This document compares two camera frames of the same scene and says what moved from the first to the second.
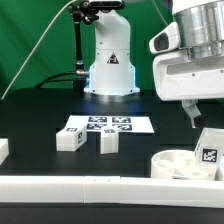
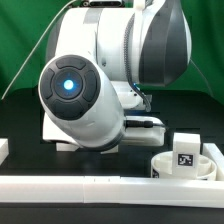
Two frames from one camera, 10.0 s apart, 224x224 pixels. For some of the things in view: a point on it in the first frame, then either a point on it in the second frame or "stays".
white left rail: x=4 y=149 stays
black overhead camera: x=97 y=5 stays
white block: x=209 y=150 -> x=186 y=153
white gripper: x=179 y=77 -> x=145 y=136
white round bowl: x=180 y=164 stays
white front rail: x=192 y=192 stays
